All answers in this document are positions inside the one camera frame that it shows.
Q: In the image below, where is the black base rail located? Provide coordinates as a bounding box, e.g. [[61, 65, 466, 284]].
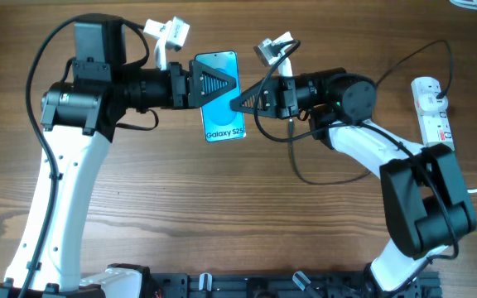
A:
[[79, 271, 442, 298]]

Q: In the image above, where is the white charger plug adapter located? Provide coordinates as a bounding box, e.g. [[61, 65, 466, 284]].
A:
[[415, 94, 448, 115]]

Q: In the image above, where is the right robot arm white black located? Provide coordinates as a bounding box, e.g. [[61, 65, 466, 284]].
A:
[[230, 68, 477, 296]]

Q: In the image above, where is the black usb charger cable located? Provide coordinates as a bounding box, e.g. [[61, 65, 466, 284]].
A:
[[287, 39, 454, 186]]

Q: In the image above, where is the white power strip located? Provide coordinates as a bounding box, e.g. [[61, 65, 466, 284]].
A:
[[411, 76, 455, 151]]

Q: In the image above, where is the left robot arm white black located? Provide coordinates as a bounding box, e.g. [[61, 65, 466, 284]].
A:
[[0, 13, 238, 297]]

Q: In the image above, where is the cyan screen smartphone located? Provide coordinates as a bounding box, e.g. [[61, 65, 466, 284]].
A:
[[195, 50, 246, 142]]

